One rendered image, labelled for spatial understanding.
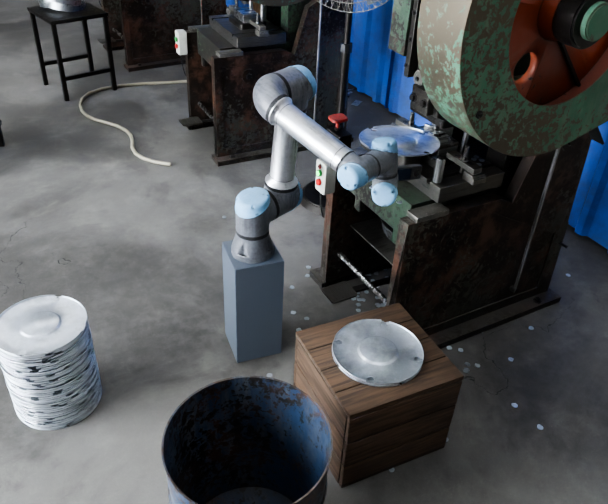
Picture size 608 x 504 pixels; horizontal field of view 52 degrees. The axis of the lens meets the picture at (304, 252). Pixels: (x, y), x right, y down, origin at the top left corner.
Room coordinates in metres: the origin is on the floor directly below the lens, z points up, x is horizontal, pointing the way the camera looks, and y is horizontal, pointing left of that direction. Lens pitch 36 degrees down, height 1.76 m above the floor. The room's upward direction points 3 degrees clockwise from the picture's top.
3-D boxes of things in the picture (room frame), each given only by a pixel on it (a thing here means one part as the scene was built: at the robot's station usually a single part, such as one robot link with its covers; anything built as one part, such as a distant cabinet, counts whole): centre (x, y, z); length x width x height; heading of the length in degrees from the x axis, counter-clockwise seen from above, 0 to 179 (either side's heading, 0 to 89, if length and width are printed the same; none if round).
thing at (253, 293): (1.83, 0.18, 0.23); 0.18 x 0.18 x 0.45; 23
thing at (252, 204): (1.83, 0.18, 0.62); 0.13 x 0.12 x 0.14; 141
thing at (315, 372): (1.45, -0.25, 0.18); 0.40 x 0.38 x 0.35; 117
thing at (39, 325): (1.49, 0.84, 0.35); 0.29 x 0.29 x 0.01
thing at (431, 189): (2.17, -0.47, 0.67); 0.45 x 0.30 x 0.06; 30
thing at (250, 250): (1.83, 0.18, 0.50); 0.15 x 0.15 x 0.10
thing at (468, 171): (2.02, -0.56, 0.76); 0.17 x 0.06 x 0.10; 30
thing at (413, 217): (2.01, -0.73, 0.45); 0.92 x 0.12 x 0.90; 120
